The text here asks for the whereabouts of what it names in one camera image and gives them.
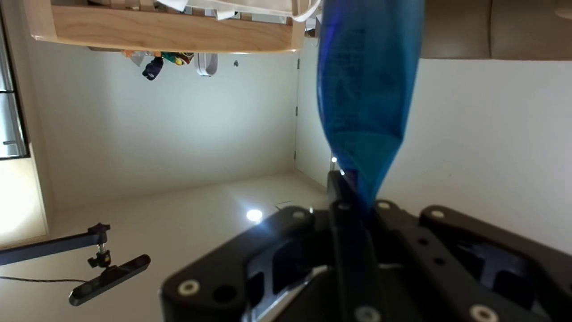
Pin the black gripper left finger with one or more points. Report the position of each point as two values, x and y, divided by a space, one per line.
354 255

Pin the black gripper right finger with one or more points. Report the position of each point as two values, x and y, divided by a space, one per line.
456 293

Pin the black camera on stand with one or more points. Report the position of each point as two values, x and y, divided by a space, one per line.
109 273

